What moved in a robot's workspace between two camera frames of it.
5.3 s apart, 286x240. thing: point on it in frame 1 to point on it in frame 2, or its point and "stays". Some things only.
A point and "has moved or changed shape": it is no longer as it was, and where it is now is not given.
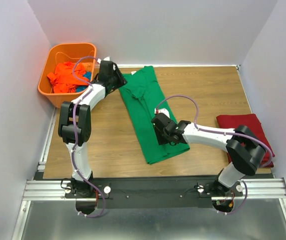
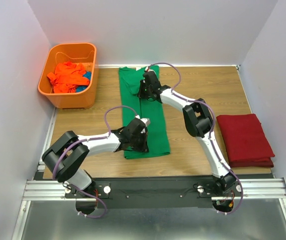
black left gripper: x=121 y=80 to x=144 y=148
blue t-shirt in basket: x=87 y=75 stays
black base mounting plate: x=170 y=193 stays
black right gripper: x=160 y=139 to x=140 y=95
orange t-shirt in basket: x=66 y=76 stays
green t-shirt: x=143 y=95 has moved or changed shape
